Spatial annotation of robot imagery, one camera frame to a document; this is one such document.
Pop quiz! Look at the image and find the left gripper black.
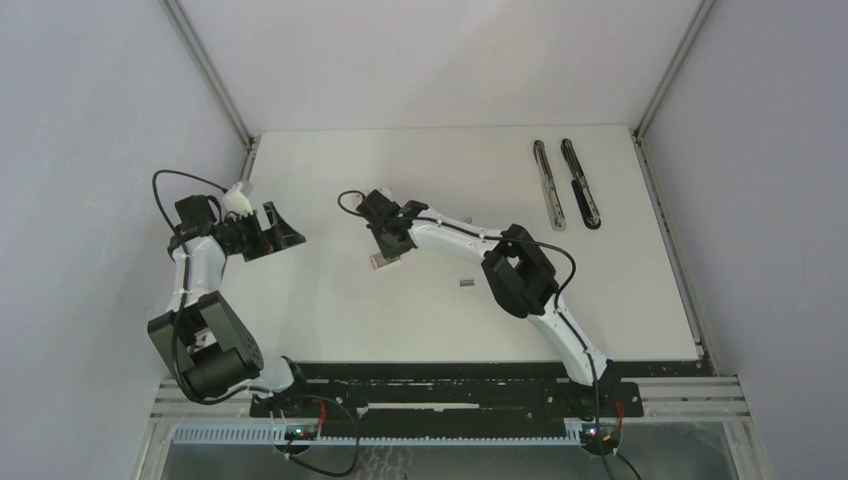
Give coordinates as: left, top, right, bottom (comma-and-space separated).
224, 203, 304, 263

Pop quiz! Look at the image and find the staple box tray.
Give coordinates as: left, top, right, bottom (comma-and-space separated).
370, 253, 400, 270

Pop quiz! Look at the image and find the silver black staple remover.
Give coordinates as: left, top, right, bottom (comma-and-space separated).
532, 140, 566, 232

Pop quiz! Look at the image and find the black stapler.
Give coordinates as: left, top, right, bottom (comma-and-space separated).
560, 138, 602, 230

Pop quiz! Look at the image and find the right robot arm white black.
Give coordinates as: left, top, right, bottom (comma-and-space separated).
349, 190, 618, 416

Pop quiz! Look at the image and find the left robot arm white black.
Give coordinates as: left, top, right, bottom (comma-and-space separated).
147, 195, 313, 417

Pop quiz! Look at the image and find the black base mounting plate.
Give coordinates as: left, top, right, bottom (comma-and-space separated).
249, 361, 645, 438

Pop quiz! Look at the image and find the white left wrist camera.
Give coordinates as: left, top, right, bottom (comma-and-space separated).
222, 181, 253, 217

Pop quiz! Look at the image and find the left controller board with wires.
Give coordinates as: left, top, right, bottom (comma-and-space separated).
274, 394, 361, 479

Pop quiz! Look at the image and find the controller board with wires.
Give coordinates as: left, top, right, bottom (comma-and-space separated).
274, 394, 361, 479
579, 401, 642, 480

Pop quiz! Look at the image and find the white cable duct strip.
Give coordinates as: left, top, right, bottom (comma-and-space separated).
172, 424, 581, 446

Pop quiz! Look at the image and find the right controller board with wires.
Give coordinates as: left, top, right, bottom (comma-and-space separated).
579, 401, 642, 480

